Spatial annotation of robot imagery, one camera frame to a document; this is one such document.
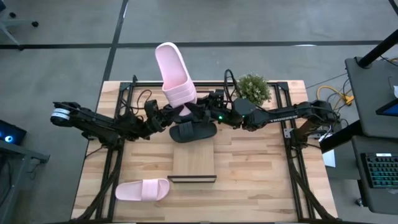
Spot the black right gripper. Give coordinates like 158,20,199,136
190,101,238,126

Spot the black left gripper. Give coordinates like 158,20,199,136
145,104,185,133

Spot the black rubber slide sandal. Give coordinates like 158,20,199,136
169,121,218,144

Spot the pink rubber slide sandal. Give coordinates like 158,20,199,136
154,41,198,117
114,178,170,202

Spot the green potted plant black pot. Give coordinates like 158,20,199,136
236,73,272,106

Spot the white paper sheet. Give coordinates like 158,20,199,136
322,149,337,169

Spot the black computer blue light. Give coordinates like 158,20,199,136
0,119,28,146

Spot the dark grey desk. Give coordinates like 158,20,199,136
344,57,398,139
351,135,398,215

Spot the black pole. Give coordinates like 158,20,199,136
356,29,398,68

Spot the tablet blue screen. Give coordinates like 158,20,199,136
375,98,398,118

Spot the black backlit keyboard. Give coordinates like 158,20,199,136
360,152,398,189

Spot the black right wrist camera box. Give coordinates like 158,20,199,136
208,88,227,105

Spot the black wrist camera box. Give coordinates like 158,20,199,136
144,98,160,116
208,88,227,105

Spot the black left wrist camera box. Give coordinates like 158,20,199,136
144,98,160,116

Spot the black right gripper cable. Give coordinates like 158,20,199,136
223,68,239,101

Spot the black metal frame wooden shelf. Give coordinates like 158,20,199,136
167,138,218,184

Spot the yellow floor cable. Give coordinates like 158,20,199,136
316,85,355,106

